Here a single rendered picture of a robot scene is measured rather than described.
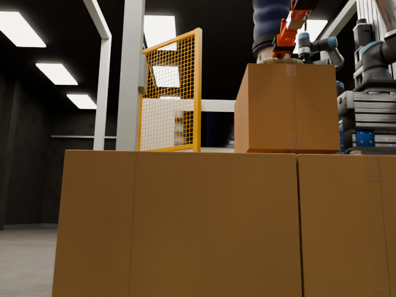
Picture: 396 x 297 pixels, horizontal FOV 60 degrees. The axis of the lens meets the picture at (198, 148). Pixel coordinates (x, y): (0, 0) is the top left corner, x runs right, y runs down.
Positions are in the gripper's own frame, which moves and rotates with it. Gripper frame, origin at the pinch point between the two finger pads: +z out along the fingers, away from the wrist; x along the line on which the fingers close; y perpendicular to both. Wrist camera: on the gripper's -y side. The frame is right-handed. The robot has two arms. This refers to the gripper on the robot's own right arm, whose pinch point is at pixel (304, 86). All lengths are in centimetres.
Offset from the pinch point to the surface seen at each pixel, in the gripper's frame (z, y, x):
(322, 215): 83, 118, -35
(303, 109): 36, 60, -20
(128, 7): -103, -70, -134
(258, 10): -30, 35, -35
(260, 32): -16, 37, -34
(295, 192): 78, 118, -41
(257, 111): 37, 60, -40
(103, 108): -78, -282, -214
